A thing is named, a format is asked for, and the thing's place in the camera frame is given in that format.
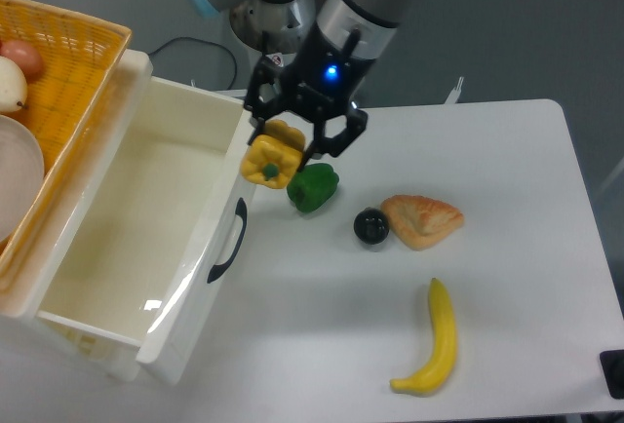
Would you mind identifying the red apple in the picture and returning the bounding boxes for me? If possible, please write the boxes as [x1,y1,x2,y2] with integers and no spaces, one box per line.
[1,40,45,81]

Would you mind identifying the black device at edge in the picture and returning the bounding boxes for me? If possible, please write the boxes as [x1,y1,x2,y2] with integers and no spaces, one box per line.
[600,349,624,400]

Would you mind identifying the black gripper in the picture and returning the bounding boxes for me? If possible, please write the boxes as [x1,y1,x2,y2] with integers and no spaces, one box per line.
[243,25,373,173]

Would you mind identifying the black cable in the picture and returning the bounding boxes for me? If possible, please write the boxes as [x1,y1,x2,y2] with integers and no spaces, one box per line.
[147,35,239,91]

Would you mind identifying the yellow banana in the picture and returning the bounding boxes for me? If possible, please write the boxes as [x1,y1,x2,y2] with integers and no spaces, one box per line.
[389,278,458,395]

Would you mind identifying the black round knob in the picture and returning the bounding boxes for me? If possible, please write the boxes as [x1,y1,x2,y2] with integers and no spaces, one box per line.
[353,208,390,246]

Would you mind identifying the yellow woven basket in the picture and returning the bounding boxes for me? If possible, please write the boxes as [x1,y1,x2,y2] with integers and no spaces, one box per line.
[1,0,132,290]

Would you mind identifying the triangular pastry bread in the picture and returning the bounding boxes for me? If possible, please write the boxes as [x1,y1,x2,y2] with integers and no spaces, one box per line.
[380,195,464,250]

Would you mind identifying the white plate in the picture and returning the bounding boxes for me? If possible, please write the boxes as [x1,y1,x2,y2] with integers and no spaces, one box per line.
[1,116,44,242]

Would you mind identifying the black drawer handle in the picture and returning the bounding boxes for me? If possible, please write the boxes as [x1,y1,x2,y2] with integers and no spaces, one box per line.
[207,198,248,284]

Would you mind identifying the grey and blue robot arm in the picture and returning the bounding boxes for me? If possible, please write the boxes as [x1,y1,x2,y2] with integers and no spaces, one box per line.
[192,0,411,168]

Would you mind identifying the white table bracket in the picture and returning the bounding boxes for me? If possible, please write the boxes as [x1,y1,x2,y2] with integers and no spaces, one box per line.
[445,76,464,104]

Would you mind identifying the green bell pepper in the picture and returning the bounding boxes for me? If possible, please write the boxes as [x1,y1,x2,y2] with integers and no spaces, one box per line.
[287,163,339,213]

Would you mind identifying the white drawer cabinet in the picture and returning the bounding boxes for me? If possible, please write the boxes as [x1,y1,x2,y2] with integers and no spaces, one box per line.
[0,48,154,384]

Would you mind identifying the yellow bell pepper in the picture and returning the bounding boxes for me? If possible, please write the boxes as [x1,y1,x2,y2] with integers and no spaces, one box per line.
[240,120,305,189]

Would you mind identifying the white pear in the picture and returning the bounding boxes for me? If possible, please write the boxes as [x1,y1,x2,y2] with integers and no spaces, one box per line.
[0,57,28,113]

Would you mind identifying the white open drawer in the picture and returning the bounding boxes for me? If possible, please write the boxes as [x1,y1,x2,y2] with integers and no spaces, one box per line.
[41,78,254,384]

